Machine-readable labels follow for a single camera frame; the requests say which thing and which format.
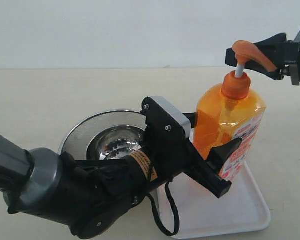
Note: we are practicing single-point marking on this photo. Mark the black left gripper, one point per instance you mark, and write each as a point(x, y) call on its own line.
point(98, 192)

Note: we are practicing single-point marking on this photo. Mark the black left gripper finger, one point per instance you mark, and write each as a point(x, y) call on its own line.
point(192, 117)
point(206, 171)

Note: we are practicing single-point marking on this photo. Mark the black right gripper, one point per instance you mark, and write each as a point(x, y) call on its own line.
point(279, 50)

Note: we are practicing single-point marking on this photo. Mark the orange pump soap bottle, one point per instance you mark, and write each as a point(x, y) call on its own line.
point(231, 110)

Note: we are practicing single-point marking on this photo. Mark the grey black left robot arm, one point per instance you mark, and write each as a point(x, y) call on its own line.
point(30, 181)

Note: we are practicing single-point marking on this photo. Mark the small stainless steel bowl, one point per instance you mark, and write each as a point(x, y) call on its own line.
point(115, 142)

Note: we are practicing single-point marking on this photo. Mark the white rectangular plastic tray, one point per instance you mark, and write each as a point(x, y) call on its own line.
point(243, 209)

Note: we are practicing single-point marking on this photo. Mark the steel mesh strainer basket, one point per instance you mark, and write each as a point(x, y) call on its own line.
point(79, 138)

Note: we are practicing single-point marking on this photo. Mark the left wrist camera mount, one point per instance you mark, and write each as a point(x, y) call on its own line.
point(166, 135)

